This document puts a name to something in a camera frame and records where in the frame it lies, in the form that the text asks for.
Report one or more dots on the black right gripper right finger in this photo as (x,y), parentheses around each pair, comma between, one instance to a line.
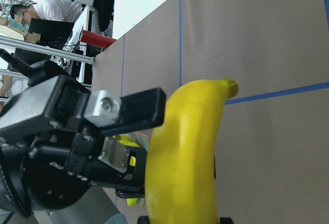
(226,220)

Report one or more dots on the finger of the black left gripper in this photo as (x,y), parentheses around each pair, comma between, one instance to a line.
(117,115)
(120,165)

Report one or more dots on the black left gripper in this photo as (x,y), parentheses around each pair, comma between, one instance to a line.
(46,141)

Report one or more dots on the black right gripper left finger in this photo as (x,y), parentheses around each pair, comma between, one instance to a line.
(143,220)

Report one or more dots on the yellow banana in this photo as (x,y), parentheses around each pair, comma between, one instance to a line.
(179,176)

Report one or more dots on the red cylinder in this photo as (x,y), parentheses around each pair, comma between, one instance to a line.
(97,40)

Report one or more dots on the black monitor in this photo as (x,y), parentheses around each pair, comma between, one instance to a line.
(53,34)

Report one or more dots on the person in white shirt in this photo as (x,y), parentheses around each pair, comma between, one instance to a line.
(53,10)

